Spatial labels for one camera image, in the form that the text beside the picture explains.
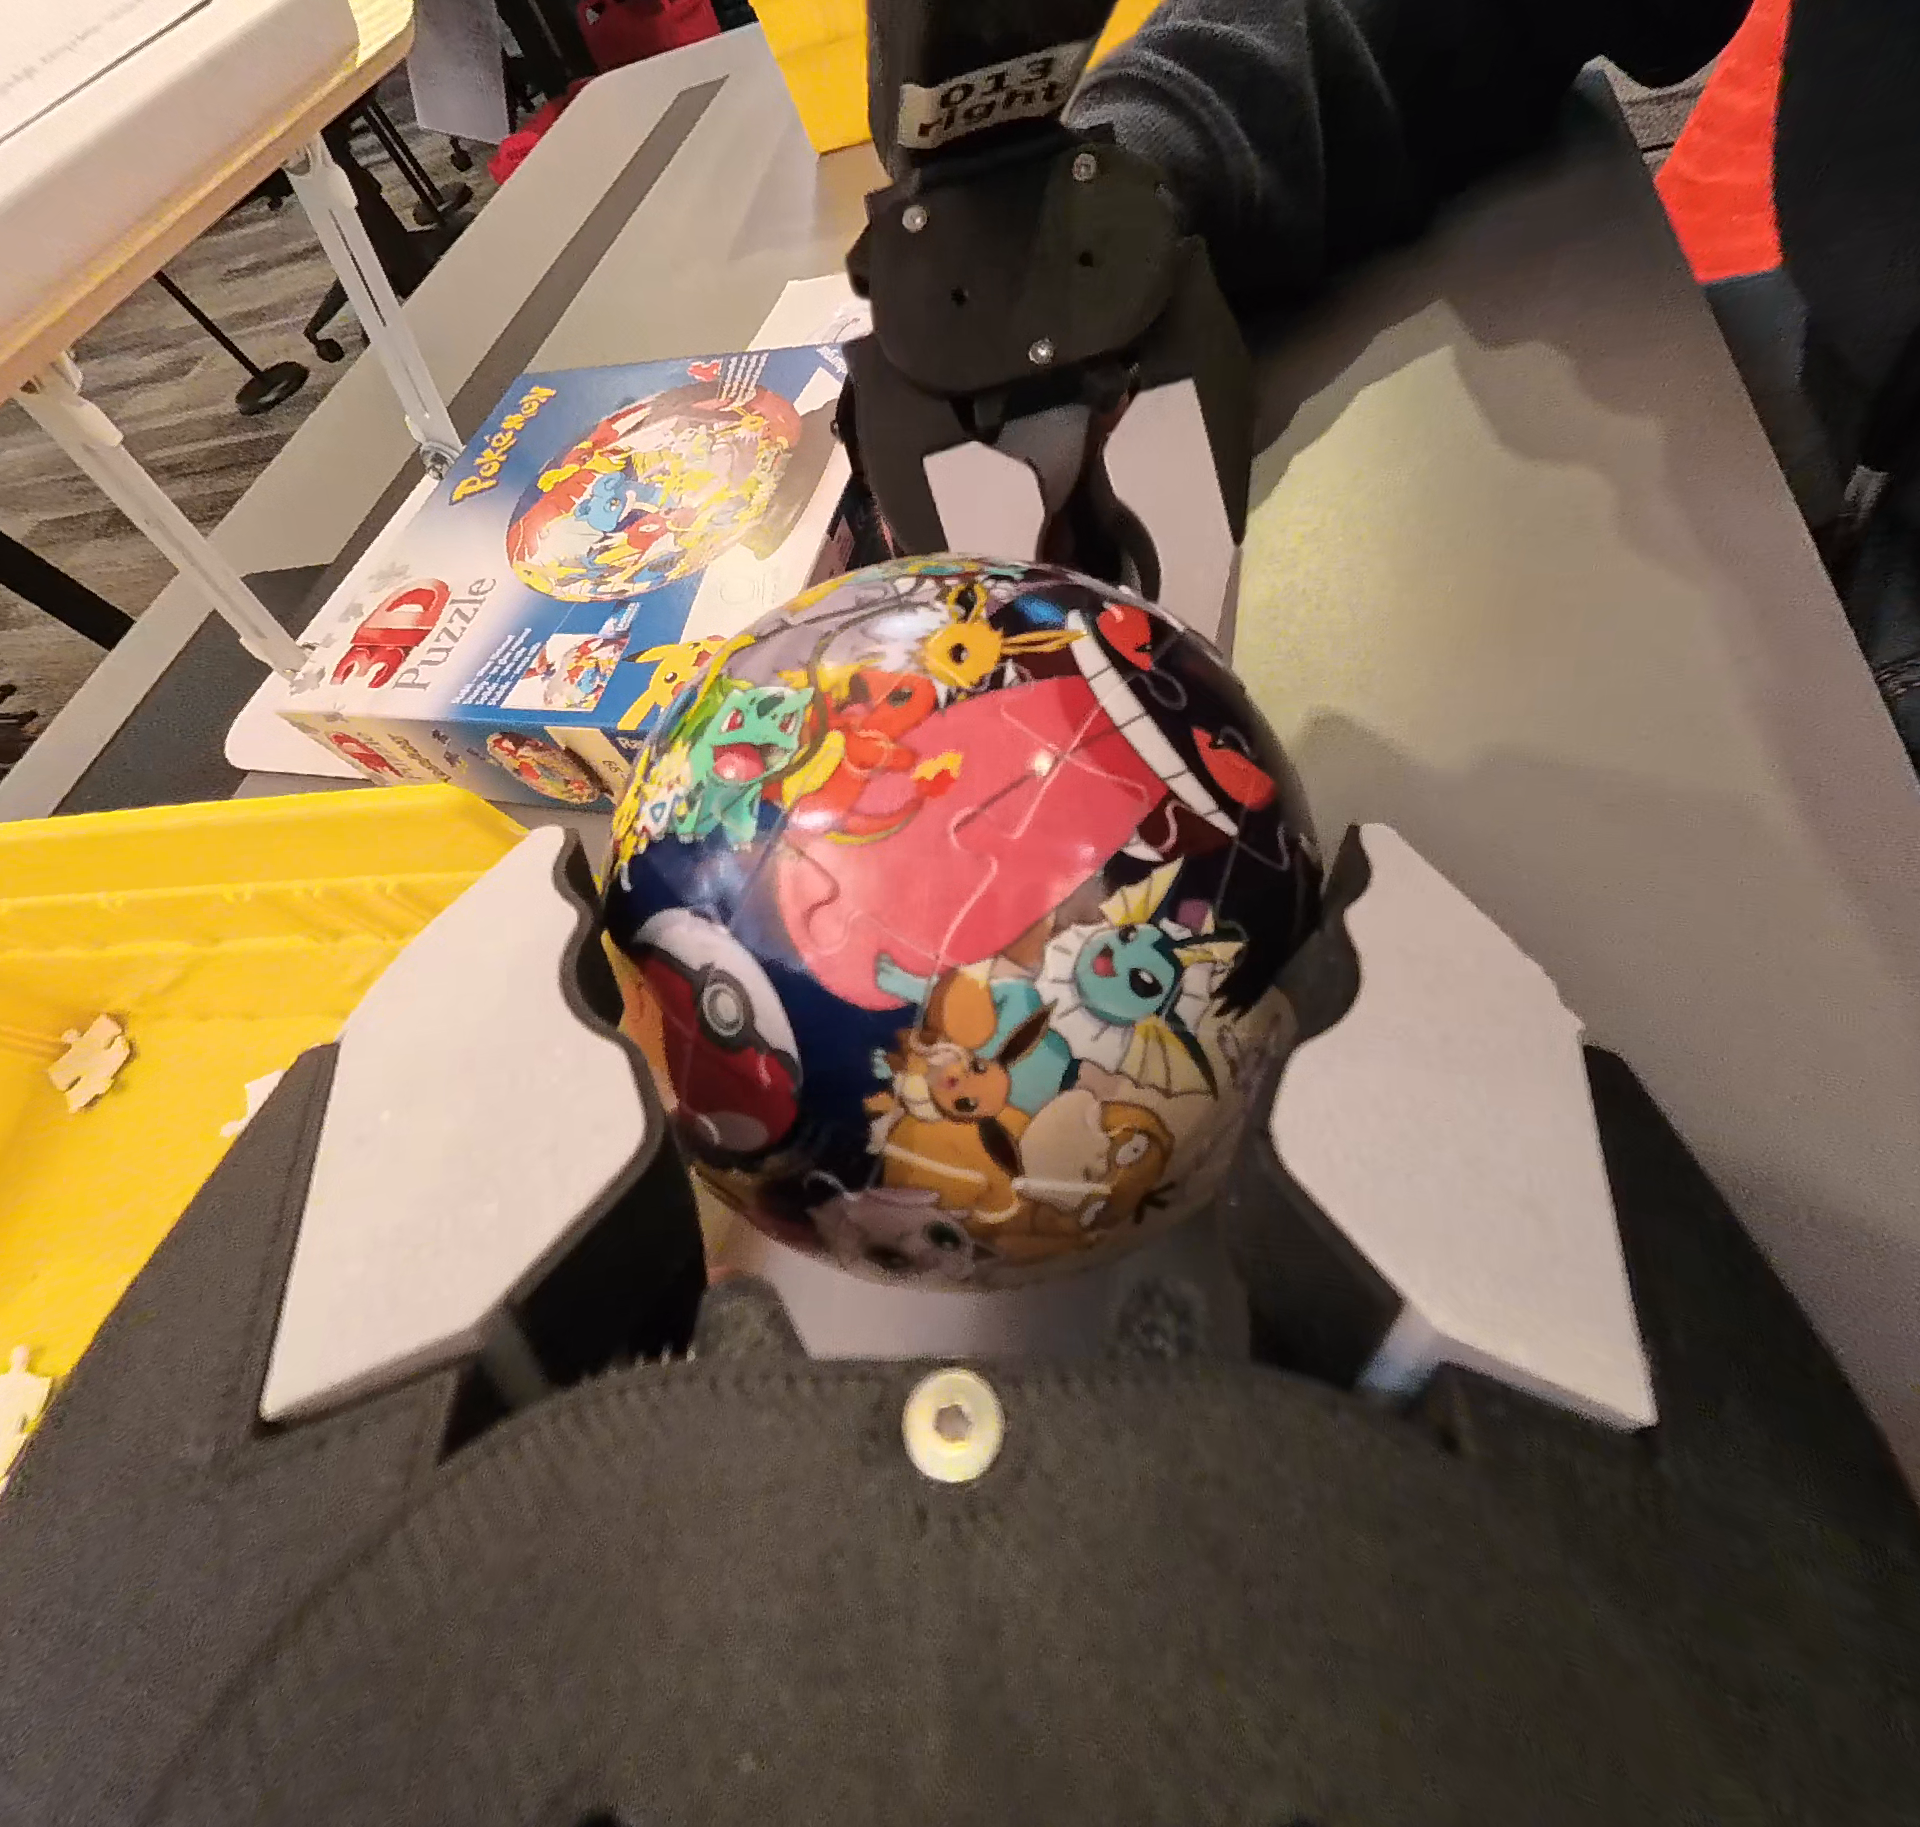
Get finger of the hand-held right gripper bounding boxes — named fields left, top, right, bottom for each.
left=921, top=424, right=1058, bottom=570
left=1080, top=378, right=1240, bottom=602

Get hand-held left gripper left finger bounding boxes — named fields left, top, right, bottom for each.
left=258, top=825, right=709, bottom=1424

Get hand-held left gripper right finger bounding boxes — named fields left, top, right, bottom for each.
left=1230, top=822, right=1660, bottom=1430

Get colourful puzzle ball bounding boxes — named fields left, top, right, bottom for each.
left=600, top=552, right=1324, bottom=1292

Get person's right forearm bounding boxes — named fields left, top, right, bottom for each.
left=1066, top=0, right=1803, bottom=344

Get pile of loose puzzle pieces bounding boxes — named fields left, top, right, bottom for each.
left=0, top=1012, right=138, bottom=1485

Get blue puzzle box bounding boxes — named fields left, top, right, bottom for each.
left=277, top=342, right=880, bottom=816

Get white instruction leaflet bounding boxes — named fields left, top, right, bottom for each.
left=750, top=273, right=872, bottom=360

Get yellow plastic bin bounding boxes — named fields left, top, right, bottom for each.
left=724, top=0, right=1268, bottom=151
left=0, top=783, right=529, bottom=1386

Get red bag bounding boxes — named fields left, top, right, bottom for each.
left=577, top=0, right=707, bottom=74

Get white table brace rod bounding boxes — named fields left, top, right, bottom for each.
left=285, top=140, right=468, bottom=470
left=16, top=364, right=308, bottom=680

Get orange fabric piece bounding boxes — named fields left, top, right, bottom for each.
left=1654, top=0, right=1803, bottom=284

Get black office chair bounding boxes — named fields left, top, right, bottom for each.
left=156, top=268, right=355, bottom=412

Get white instruction sheet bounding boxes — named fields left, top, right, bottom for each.
left=0, top=0, right=243, bottom=150

